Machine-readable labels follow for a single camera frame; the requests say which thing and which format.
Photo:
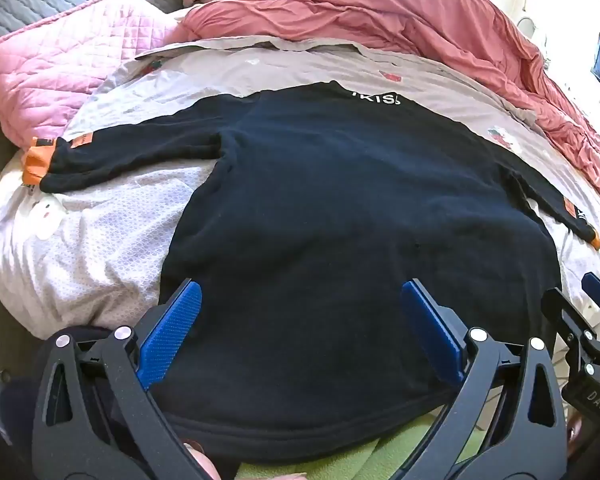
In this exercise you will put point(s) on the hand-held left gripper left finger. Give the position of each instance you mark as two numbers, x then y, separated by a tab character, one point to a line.
172	330

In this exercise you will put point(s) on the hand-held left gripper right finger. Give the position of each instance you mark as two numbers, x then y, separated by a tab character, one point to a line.
430	330

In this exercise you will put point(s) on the black sweater with orange cuffs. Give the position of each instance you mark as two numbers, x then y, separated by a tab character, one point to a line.
330	210

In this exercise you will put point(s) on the person's left hand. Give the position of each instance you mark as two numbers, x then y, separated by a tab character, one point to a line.
200	462

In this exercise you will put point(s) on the pale printed bed sheet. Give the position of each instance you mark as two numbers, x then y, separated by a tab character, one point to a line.
105	240

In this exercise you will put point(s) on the green quilted garment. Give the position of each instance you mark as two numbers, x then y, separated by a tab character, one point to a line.
340	460

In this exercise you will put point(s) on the pink quilted pillow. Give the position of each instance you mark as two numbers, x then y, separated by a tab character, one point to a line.
70	60

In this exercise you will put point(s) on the red-pink duvet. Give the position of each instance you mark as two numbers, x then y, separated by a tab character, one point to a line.
405	15

